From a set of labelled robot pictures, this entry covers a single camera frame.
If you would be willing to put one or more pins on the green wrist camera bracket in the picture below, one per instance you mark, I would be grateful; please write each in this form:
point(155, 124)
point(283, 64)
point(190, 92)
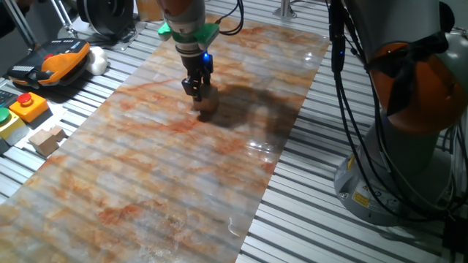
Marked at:
point(206, 34)

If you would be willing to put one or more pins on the orange black teach pendant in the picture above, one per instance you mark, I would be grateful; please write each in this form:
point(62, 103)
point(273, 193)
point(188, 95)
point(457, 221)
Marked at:
point(55, 62)

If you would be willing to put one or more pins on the small wooden cube block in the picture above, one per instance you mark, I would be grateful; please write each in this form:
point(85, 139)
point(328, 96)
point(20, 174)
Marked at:
point(209, 100)

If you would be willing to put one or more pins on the large spare wooden cube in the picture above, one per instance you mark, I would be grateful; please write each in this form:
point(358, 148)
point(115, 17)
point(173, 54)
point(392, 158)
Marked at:
point(44, 143)

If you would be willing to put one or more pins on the orange box red button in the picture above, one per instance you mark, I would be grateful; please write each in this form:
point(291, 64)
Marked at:
point(31, 107)

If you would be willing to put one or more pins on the thin aluminium tripod strut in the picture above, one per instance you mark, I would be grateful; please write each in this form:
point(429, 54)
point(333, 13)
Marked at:
point(62, 16)

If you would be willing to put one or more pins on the thick aluminium tripod strut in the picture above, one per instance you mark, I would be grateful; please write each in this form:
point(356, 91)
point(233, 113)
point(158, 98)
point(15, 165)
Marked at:
point(20, 22)

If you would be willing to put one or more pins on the yellow box green button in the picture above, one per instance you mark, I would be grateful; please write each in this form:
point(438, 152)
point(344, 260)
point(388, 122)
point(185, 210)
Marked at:
point(11, 128)

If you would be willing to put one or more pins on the silver metal post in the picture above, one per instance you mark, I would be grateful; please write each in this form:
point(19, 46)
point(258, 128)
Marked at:
point(285, 9)

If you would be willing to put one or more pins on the brown cardboard box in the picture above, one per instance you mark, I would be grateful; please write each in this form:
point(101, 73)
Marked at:
point(148, 10)

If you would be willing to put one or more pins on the white rounded lump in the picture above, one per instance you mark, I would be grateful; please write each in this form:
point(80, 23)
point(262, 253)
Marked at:
point(98, 60)

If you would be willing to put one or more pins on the small spare wooden cube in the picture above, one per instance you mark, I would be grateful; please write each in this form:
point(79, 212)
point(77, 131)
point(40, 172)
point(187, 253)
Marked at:
point(58, 133)

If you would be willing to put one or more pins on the black keyboard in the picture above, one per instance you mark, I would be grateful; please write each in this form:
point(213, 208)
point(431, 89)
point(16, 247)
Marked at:
point(6, 98)

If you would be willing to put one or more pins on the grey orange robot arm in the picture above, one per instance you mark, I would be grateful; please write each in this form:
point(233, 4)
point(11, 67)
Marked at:
point(402, 164)

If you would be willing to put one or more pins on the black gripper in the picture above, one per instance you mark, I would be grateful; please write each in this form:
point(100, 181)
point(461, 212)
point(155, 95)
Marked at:
point(195, 66)

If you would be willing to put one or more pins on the orange marble patterned mat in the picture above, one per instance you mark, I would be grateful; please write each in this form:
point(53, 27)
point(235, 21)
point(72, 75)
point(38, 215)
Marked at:
point(146, 164)

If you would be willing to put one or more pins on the black filament spool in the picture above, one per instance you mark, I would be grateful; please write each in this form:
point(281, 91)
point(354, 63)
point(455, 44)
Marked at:
point(106, 14)

